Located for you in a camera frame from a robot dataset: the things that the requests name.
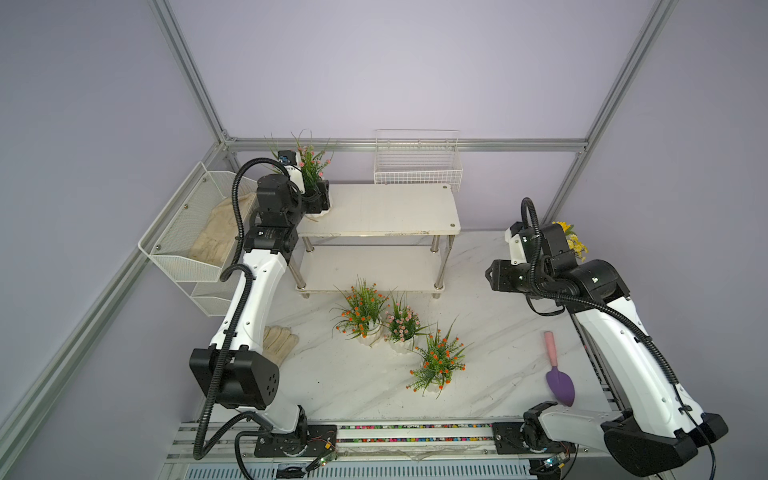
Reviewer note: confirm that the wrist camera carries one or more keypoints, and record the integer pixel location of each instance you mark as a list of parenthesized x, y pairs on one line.
[(289, 159), (515, 243)]

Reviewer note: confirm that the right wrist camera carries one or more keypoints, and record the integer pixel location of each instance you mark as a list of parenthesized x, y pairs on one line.
[(515, 243)]

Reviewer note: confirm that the orange flower pot front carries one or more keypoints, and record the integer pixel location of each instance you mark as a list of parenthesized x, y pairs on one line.
[(440, 357)]

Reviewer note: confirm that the white mesh wall bin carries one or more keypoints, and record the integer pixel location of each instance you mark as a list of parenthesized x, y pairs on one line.
[(214, 297), (169, 240)]

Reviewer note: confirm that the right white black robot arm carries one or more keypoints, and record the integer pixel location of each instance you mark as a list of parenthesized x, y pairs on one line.
[(661, 427)]

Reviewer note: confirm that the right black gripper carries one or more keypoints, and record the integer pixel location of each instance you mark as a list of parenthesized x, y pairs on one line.
[(501, 282)]

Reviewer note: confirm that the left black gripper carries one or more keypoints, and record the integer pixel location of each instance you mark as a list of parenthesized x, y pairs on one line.
[(317, 198)]

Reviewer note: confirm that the orange flower pot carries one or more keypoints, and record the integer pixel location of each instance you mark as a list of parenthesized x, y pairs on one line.
[(361, 315), (440, 357)]

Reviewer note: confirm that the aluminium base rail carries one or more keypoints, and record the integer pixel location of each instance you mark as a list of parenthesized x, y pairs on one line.
[(460, 449)]

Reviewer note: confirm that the white wire basket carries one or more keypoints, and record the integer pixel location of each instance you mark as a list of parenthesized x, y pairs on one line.
[(417, 156)]

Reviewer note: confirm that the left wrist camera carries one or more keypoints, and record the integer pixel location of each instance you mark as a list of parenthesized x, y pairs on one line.
[(289, 159)]

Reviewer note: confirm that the beige glove on table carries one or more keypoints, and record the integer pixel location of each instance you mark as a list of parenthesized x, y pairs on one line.
[(278, 343)]

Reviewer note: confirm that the purple pink garden trowel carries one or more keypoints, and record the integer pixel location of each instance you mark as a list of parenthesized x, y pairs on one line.
[(558, 378)]

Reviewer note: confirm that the pink flower pot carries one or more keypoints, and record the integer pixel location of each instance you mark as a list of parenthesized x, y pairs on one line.
[(403, 326), (312, 163)]

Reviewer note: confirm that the lower white mesh wall bin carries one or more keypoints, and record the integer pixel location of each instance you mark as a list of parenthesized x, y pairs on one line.
[(214, 297)]

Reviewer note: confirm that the upper white mesh wall bin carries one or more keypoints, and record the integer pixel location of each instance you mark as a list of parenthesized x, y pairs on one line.
[(169, 240)]

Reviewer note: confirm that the purple vase yellow flowers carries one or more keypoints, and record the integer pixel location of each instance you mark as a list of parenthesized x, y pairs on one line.
[(574, 241)]

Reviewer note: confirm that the beige glove in bin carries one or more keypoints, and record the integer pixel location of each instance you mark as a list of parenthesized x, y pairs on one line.
[(214, 244)]

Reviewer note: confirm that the white two-tier rack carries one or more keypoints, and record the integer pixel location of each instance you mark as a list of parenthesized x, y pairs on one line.
[(398, 236)]

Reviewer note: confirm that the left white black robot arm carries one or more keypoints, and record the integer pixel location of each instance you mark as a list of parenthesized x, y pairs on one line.
[(238, 380)]

